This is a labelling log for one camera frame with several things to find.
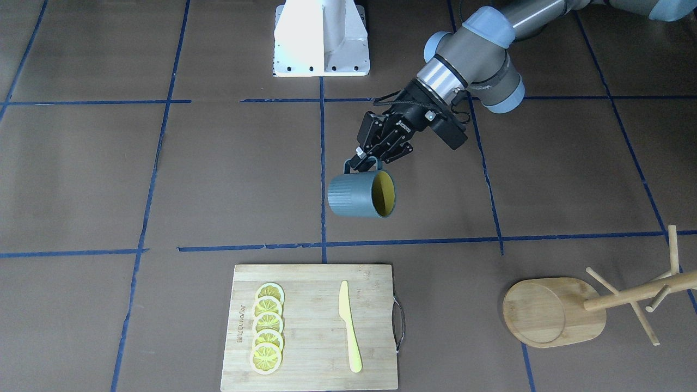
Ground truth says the bamboo cutting board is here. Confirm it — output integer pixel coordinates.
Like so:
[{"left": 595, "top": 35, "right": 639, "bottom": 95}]
[{"left": 220, "top": 264, "right": 399, "bottom": 391}]

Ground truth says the teal ribbed mug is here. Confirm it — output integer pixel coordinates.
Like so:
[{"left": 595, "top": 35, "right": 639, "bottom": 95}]
[{"left": 328, "top": 160, "right": 396, "bottom": 218}]

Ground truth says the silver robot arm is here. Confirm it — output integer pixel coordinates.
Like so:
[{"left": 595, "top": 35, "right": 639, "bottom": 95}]
[{"left": 343, "top": 1, "right": 590, "bottom": 174}]

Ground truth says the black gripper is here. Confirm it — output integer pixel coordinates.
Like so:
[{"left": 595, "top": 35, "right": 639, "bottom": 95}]
[{"left": 348, "top": 79, "right": 443, "bottom": 172}]

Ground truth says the black camera cable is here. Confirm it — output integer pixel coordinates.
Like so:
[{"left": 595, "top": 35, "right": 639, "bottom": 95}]
[{"left": 372, "top": 87, "right": 472, "bottom": 123}]

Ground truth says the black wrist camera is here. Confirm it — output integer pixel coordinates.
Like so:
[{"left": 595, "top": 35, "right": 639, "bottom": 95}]
[{"left": 425, "top": 109, "right": 468, "bottom": 150}]

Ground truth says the yellow plastic knife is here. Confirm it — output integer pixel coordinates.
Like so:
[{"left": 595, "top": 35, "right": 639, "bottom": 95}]
[{"left": 338, "top": 280, "right": 363, "bottom": 373}]

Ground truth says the lemon slice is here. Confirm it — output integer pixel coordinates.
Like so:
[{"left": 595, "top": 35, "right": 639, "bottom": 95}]
[
  {"left": 256, "top": 282, "right": 285, "bottom": 304},
  {"left": 252, "top": 328, "right": 285, "bottom": 351},
  {"left": 252, "top": 311, "right": 284, "bottom": 333},
  {"left": 254, "top": 296, "right": 283, "bottom": 317},
  {"left": 249, "top": 342, "right": 283, "bottom": 375}
]

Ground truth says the wooden cup rack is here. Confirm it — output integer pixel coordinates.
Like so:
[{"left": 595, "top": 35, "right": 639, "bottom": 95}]
[{"left": 502, "top": 225, "right": 696, "bottom": 349}]

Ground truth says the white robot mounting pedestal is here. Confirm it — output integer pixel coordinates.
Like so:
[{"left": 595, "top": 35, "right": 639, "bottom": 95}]
[{"left": 272, "top": 1, "right": 371, "bottom": 77}]

